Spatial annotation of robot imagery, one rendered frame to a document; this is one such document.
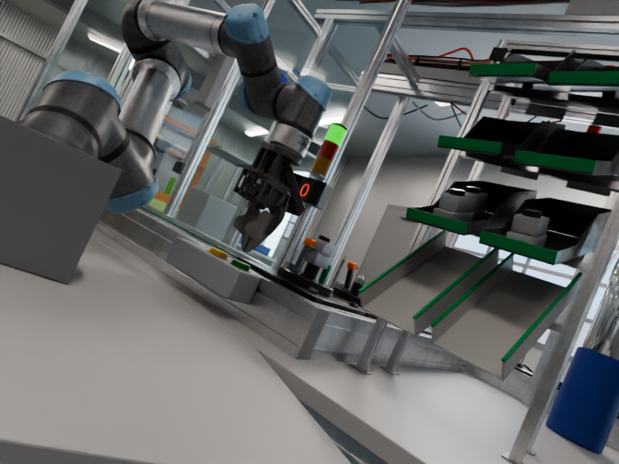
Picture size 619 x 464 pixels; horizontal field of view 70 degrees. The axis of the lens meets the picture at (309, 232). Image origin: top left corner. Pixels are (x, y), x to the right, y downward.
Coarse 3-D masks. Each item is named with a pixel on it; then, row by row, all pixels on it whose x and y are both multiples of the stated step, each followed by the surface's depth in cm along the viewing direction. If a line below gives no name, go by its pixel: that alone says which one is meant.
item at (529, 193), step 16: (496, 192) 102; (512, 192) 87; (528, 192) 92; (416, 208) 89; (432, 208) 93; (496, 208) 102; (512, 208) 89; (432, 224) 83; (448, 224) 81; (464, 224) 78; (480, 224) 82; (496, 224) 86
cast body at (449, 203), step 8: (448, 192) 84; (456, 192) 82; (464, 192) 82; (440, 200) 84; (448, 200) 83; (456, 200) 81; (464, 200) 82; (472, 200) 83; (440, 208) 84; (448, 208) 83; (456, 208) 81; (464, 208) 82; (472, 208) 83; (448, 216) 81; (456, 216) 82; (464, 216) 83; (472, 216) 84
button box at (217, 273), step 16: (176, 240) 94; (176, 256) 93; (192, 256) 90; (208, 256) 88; (192, 272) 89; (208, 272) 87; (224, 272) 84; (240, 272) 83; (224, 288) 83; (240, 288) 84
